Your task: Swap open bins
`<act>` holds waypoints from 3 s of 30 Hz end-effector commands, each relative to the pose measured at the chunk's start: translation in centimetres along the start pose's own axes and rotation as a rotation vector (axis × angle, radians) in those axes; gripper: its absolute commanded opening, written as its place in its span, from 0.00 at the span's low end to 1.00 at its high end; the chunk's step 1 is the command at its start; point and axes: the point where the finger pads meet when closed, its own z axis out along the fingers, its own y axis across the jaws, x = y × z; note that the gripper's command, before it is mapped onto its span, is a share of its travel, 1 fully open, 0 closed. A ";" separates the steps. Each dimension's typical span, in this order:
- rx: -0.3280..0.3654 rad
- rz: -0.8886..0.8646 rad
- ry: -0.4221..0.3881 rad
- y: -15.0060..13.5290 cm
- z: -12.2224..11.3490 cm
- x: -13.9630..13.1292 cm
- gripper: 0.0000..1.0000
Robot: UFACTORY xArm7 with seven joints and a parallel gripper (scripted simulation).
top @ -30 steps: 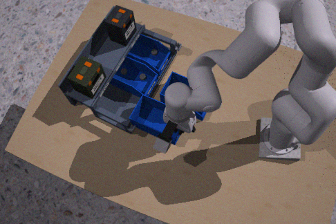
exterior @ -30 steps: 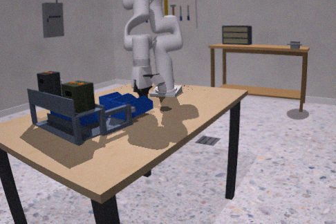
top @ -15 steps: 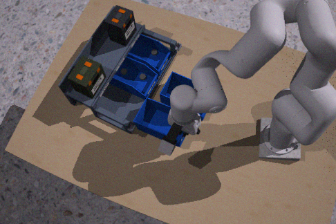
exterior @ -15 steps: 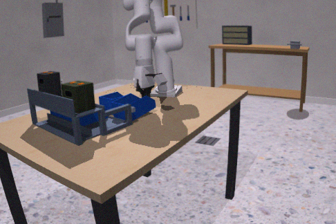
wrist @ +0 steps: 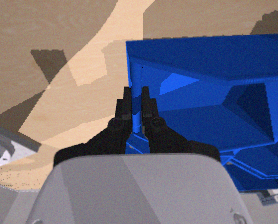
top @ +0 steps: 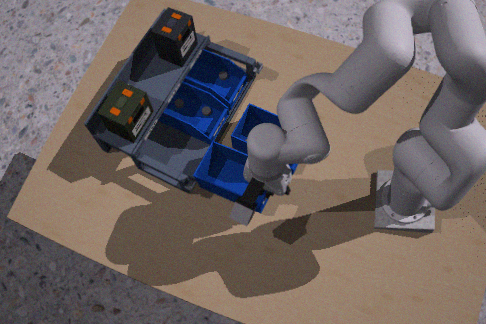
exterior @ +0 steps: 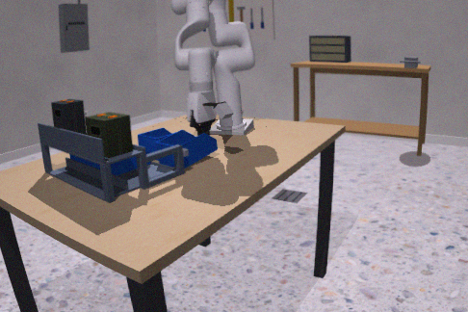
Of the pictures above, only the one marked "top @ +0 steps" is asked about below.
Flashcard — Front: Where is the dark green case with orange latches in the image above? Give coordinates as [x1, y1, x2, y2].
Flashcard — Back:
[97, 81, 154, 143]

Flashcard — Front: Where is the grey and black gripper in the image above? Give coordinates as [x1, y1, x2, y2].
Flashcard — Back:
[243, 158, 292, 199]

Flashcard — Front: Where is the black case with orange latches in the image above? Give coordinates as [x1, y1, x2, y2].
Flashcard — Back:
[151, 7, 198, 67]

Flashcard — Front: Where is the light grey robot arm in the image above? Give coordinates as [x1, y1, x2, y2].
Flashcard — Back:
[229, 0, 486, 226]

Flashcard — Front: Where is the dark grey shelf rack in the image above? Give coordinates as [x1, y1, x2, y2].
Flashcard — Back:
[84, 9, 263, 194]

